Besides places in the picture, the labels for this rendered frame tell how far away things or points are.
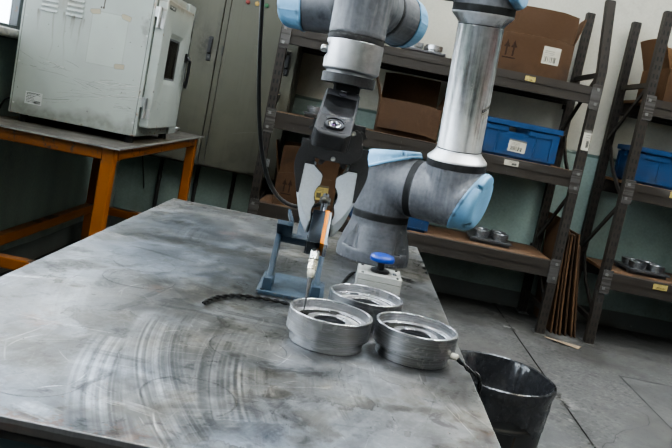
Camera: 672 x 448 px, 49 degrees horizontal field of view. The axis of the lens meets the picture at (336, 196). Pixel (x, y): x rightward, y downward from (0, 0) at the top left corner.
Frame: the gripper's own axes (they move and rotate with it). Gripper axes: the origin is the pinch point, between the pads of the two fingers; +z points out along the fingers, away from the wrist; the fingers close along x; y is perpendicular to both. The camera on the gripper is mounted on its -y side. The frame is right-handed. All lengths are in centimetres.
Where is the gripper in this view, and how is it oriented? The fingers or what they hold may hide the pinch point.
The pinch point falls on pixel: (320, 225)
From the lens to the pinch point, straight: 97.1
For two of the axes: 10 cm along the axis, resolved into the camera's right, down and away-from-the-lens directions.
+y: 0.1, -1.2, 9.9
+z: -1.9, 9.7, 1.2
